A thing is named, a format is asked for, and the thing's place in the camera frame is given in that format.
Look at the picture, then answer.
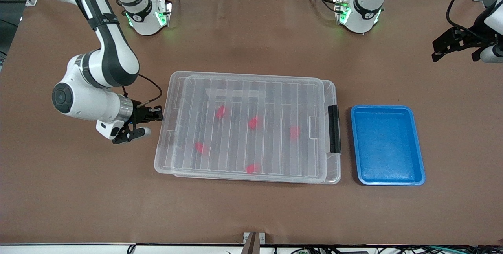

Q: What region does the clear plastic box lid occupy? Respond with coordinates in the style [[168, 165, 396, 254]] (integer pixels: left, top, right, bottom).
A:
[[154, 70, 327, 184]]

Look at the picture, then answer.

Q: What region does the clear plastic storage box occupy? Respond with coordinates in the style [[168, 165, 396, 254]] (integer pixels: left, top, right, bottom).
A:
[[171, 75, 341, 185]]

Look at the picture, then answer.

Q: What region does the metal base connector plate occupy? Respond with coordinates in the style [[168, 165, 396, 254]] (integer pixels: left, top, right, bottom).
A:
[[156, 0, 173, 27], [334, 0, 351, 25]]

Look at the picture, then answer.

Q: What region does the blue plastic tray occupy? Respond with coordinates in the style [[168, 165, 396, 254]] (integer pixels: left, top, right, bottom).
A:
[[351, 105, 426, 186]]

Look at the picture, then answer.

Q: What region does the brown table mat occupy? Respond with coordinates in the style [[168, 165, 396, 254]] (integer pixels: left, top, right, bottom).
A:
[[0, 0, 503, 247]]

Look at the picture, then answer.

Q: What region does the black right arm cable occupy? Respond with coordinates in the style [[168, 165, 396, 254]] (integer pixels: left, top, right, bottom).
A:
[[136, 74, 162, 107]]

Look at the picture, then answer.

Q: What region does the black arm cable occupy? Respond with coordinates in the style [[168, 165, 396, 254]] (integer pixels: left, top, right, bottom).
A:
[[136, 74, 162, 107], [446, 0, 503, 40]]

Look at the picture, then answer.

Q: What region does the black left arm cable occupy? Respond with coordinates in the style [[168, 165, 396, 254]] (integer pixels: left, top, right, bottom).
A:
[[446, 0, 503, 40]]

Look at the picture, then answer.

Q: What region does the black box latch handle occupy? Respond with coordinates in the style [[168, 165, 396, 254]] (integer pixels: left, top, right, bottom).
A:
[[328, 105, 341, 154]]

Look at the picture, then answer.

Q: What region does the metal table edge bracket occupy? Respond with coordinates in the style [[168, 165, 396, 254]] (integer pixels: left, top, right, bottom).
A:
[[243, 232, 266, 254]]

